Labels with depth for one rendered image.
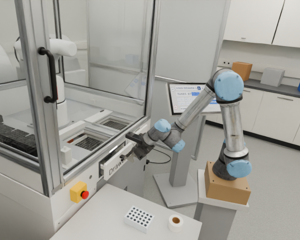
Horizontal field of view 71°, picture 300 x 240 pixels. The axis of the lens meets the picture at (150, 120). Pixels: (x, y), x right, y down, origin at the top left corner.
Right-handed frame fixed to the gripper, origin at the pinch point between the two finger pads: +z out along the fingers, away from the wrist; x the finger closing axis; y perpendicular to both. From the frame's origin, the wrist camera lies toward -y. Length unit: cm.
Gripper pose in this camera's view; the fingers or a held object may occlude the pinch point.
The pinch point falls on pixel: (126, 156)
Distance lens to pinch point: 128.1
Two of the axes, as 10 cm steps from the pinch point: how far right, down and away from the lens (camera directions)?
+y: 6.9, 7.2, -0.6
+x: 4.2, -3.3, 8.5
